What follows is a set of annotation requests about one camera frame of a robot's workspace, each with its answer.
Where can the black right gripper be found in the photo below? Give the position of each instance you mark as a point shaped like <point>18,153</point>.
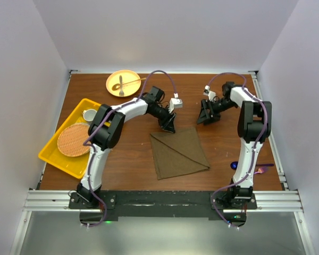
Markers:
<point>204,115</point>

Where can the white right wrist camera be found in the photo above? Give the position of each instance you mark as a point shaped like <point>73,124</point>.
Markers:
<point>210,94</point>

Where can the yellow plastic tray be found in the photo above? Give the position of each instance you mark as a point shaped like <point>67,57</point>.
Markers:
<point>74,166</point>

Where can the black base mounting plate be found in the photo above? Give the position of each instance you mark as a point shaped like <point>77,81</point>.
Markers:
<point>187,204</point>

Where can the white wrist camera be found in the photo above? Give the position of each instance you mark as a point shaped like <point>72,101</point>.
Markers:
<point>210,94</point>
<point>175,103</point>

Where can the beige round plate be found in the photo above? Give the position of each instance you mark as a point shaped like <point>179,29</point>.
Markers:
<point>127,76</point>

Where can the brown cloth napkin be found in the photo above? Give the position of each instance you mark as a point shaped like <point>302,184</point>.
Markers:
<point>178,154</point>

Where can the iridescent purple fork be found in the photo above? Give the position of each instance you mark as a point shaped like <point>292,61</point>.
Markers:
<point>261,170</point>

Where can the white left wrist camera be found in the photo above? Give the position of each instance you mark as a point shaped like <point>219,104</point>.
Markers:
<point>175,103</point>

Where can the grey mug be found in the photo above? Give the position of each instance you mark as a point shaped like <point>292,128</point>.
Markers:
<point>89,115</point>

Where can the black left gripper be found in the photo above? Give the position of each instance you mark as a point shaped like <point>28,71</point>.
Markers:
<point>167,123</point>

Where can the silver fork on plate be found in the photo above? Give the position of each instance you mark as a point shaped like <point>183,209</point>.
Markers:
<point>121,92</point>

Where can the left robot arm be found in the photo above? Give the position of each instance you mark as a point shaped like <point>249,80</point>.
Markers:
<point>105,131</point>

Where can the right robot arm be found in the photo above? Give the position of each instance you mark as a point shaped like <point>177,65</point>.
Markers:
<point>254,127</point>

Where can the gold spoon on plate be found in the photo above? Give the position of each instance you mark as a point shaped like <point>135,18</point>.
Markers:
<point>116,86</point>

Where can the iridescent blue spoon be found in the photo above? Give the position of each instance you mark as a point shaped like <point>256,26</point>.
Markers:
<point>234,165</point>

